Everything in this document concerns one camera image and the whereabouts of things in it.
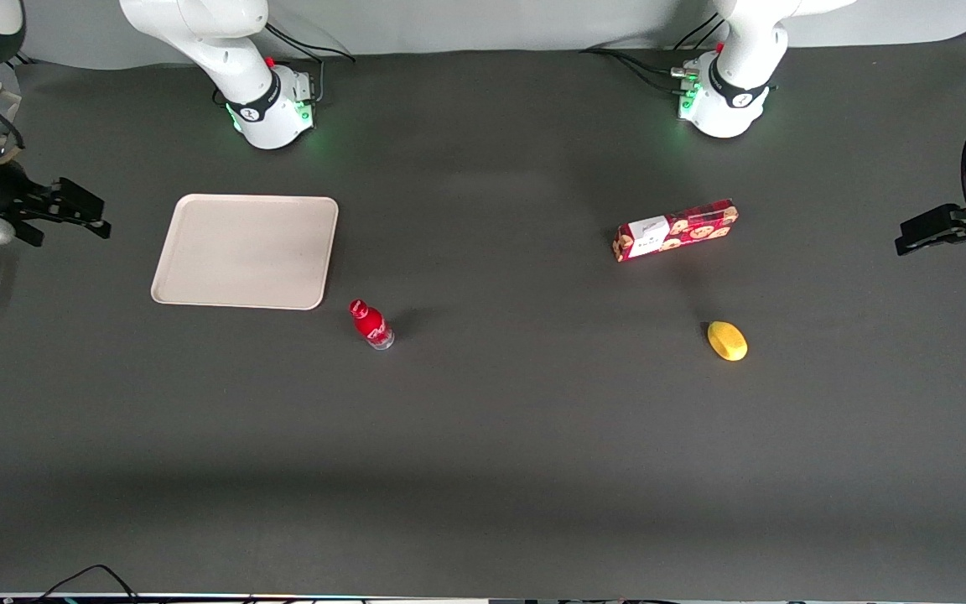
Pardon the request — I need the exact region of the beige plastic tray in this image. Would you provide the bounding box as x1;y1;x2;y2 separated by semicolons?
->
150;194;340;311

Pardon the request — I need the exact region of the red coke bottle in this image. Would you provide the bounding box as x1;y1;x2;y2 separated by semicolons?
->
349;299;396;351

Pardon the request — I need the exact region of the yellow toy fruit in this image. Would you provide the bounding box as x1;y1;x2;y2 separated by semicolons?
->
706;320;750;362

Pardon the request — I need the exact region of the red plaid cookie box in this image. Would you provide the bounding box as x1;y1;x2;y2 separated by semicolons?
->
612;198;740;263

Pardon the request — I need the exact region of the black right arm base cable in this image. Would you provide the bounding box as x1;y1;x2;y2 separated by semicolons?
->
263;22;357;103

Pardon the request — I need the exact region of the black arm base cable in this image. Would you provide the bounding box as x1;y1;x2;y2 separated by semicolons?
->
263;22;357;103
579;12;731;95

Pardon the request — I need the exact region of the black left arm base cable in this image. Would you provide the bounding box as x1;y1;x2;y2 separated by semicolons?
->
579;12;731;95

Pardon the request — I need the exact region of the black table edge cable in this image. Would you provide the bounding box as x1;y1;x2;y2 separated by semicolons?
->
29;564;142;604

